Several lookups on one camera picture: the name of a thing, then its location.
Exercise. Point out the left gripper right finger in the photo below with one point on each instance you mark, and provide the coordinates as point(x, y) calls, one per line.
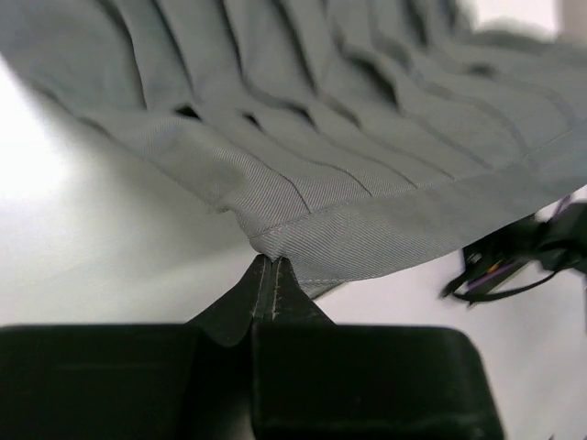
point(314, 379)

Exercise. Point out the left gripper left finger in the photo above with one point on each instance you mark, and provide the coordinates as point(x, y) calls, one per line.
point(116, 381)

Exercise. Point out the grey pleated skirt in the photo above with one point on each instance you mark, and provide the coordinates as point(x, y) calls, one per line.
point(355, 138)

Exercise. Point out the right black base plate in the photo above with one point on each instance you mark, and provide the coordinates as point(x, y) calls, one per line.
point(556, 244)

